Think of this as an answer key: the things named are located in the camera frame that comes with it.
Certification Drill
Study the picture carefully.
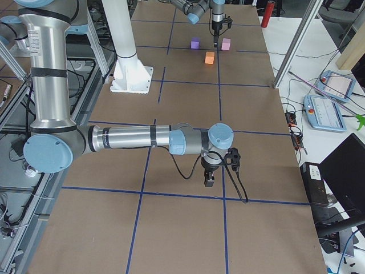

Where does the black box with label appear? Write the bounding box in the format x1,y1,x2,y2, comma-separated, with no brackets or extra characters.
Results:
300,162,329,207

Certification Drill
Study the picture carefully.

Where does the orange usb hub lower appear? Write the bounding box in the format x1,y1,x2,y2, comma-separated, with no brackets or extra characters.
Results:
291,132,304,150

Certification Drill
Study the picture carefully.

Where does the upper teach pendant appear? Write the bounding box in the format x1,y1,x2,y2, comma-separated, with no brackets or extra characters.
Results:
315,70,355,103

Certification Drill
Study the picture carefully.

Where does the orange foam cube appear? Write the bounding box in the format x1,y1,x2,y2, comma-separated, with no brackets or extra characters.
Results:
205,51,215,65

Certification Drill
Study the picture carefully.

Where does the black monitor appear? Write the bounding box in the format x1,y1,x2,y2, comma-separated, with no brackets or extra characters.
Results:
317,132,365,239

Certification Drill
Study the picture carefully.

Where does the purple foam cube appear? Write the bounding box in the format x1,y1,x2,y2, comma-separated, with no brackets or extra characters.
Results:
190,37,200,49

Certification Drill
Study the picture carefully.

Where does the aluminium frame post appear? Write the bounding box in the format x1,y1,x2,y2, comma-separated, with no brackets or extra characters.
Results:
273,0,323,88

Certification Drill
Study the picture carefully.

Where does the brown paper table cover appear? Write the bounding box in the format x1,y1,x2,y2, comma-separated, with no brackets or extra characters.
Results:
28,1,326,273

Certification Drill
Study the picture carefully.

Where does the near black camera cable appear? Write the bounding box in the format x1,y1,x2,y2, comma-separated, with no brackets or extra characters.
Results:
156,145,249,204

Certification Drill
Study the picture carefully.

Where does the red cylinder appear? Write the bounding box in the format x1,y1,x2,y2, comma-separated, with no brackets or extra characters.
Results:
261,1,275,28

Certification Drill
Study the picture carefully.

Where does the lower teach pendant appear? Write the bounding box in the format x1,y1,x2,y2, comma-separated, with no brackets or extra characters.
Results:
303,95,347,132

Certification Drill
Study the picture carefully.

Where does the wooden board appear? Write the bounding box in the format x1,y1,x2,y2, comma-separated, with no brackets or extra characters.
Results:
336,23,365,70

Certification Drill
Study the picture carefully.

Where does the teach pendant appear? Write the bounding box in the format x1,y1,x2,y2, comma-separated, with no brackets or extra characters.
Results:
303,95,347,132
315,70,355,103

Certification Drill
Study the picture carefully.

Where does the orange usb hub upper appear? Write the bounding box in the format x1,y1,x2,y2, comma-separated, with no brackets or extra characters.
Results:
285,111,297,126

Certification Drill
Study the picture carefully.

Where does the pink foam cube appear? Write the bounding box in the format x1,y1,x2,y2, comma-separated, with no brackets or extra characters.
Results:
221,38,231,51

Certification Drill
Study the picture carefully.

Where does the orange usb hub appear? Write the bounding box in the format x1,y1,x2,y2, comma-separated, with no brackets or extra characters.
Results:
285,111,297,126
291,132,304,150

